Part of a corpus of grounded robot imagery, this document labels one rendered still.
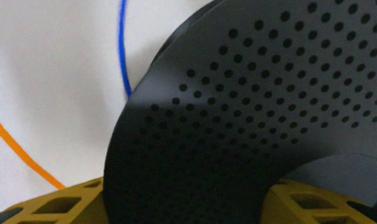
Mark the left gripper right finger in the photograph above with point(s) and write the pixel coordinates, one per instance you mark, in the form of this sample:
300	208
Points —
292	202

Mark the orange painted ring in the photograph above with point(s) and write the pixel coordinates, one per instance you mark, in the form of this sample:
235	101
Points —
6	137

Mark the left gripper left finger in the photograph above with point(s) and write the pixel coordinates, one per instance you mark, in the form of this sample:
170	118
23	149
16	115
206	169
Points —
83	203

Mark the blue wire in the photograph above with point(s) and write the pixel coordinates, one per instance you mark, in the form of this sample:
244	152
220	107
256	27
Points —
123	45

